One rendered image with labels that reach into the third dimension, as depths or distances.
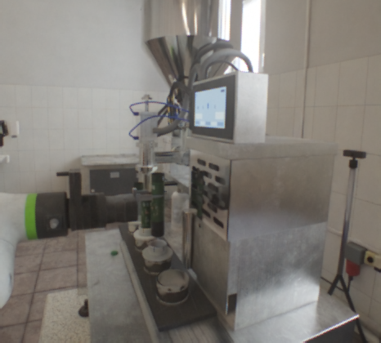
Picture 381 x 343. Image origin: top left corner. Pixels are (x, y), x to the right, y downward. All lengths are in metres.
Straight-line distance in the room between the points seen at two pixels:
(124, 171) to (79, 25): 2.21
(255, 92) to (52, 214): 0.42
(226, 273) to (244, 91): 0.30
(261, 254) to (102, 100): 3.86
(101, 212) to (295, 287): 0.41
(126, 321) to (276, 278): 0.29
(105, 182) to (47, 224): 3.06
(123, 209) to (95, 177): 3.01
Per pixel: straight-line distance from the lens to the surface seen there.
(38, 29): 4.38
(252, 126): 0.42
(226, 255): 0.47
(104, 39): 4.35
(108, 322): 0.58
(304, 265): 0.59
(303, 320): 0.61
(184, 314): 0.56
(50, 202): 0.57
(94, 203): 0.57
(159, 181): 0.60
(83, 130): 4.18
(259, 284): 0.53
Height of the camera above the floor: 1.40
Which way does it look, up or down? 7 degrees down
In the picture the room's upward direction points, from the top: 1 degrees clockwise
